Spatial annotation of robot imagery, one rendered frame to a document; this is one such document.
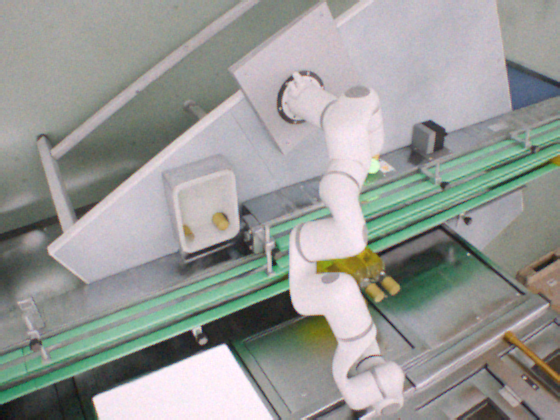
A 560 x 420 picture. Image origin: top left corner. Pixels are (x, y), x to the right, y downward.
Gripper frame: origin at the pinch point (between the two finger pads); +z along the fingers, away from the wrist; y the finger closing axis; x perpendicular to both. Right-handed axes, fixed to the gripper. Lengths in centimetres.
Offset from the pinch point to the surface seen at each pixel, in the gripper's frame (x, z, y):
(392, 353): -11.7, -5.2, -12.9
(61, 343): 75, 8, 5
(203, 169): 30, 32, 34
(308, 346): 10.2, 4.3, -12.7
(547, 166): -108, 54, -6
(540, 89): -127, 90, 11
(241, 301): 25.8, 18.1, -3.1
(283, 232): 11.0, 25.2, 13.2
